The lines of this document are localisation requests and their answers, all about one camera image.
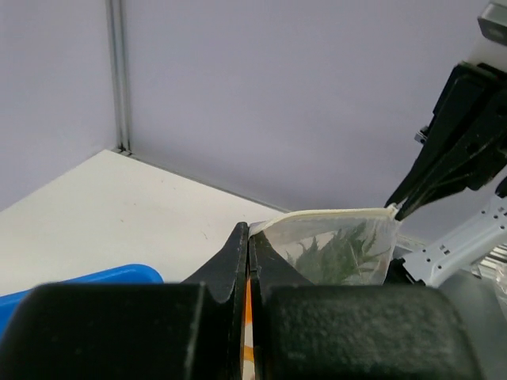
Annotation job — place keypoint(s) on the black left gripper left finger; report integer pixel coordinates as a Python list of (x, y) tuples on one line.
[(188, 330)]

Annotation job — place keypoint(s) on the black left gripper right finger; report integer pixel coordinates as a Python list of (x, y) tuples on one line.
[(394, 331)]

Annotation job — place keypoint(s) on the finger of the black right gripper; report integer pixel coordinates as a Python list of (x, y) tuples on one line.
[(459, 152), (466, 85)]

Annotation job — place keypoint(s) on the orange toy pineapple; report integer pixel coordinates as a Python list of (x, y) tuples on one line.
[(280, 256)]

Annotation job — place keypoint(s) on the clear zip top bag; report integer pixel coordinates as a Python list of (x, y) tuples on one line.
[(308, 325)]

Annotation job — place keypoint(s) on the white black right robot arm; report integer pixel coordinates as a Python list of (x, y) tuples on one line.
[(466, 244)]

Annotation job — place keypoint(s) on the blue plastic tray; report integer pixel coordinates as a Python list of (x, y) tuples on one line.
[(125, 274)]

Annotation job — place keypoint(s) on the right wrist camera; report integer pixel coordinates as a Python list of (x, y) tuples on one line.
[(493, 20)]

